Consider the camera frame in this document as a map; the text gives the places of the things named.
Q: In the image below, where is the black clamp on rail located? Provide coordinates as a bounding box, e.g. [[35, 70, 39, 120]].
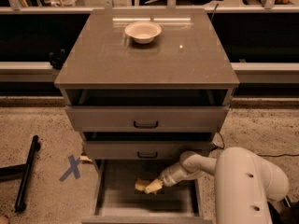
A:
[[49, 49, 65, 70]]

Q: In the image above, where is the black stand leg left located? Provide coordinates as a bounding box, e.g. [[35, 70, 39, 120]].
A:
[[0, 135, 40, 213]]

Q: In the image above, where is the yellow sponge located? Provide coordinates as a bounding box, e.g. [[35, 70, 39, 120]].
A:
[[135, 178, 157, 195]]

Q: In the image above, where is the top grey drawer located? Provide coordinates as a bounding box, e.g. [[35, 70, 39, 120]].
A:
[[65, 106, 228, 133]]

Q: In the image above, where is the black cable on floor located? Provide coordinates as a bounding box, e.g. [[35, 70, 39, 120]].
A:
[[211, 132, 299, 158]]

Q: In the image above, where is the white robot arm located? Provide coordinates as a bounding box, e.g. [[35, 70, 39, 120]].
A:
[[145, 147, 290, 224]]

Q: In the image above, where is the black stand leg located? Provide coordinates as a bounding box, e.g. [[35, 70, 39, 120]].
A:
[[0, 135, 40, 213], [282, 196, 292, 207]]

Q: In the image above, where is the black stand leg right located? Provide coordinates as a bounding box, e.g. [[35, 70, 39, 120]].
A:
[[282, 196, 292, 207]]

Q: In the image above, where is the bottom grey drawer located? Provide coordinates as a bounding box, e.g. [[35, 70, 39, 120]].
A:
[[81, 160, 213, 224]]

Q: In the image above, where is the black shoe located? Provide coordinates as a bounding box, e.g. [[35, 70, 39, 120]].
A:
[[268, 203, 283, 224]]

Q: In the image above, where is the blue tape cross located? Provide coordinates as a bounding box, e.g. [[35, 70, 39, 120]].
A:
[[59, 155, 80, 182]]

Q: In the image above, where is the grey drawer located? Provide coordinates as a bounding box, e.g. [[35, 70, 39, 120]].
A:
[[82, 141, 212, 160], [81, 160, 213, 224], [65, 106, 228, 133]]

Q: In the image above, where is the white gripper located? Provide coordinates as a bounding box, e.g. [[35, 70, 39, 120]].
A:
[[144, 165, 184, 194]]

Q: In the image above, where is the white bowl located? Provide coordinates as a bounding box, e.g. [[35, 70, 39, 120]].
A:
[[125, 21, 162, 44]]

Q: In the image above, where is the middle grey drawer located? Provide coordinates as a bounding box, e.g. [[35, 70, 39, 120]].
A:
[[82, 141, 212, 160]]

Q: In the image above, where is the grey drawer cabinet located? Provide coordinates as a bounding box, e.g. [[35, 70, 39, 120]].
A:
[[53, 8, 240, 224]]

